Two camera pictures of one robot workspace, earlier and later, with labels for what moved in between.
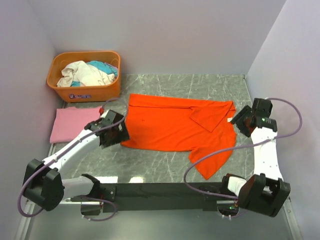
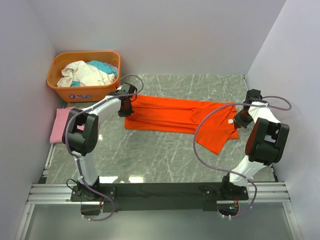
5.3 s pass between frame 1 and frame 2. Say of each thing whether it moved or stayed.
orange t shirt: moved
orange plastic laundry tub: stayed
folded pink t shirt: stayed
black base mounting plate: stayed
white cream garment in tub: stayed
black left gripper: moved
